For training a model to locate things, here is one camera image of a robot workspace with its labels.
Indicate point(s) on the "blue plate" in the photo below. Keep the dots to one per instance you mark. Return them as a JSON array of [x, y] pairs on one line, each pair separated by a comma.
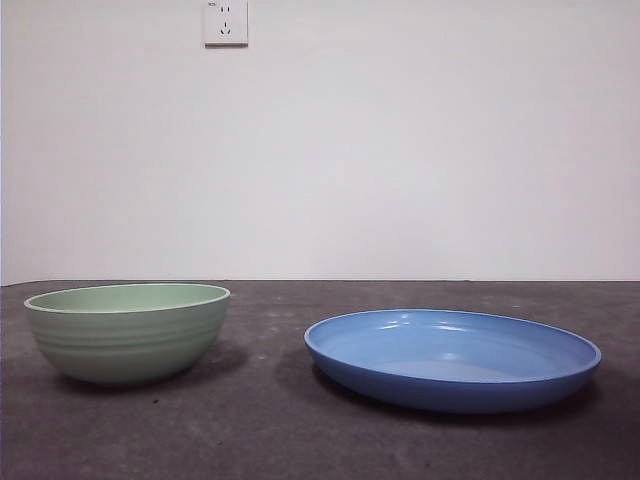
[[450, 350]]

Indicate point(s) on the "green ribbed bowl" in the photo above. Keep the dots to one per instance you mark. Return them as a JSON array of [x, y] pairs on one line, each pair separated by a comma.
[[125, 345]]

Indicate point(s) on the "white wall socket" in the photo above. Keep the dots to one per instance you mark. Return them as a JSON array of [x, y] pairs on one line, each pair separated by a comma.
[[226, 25]]

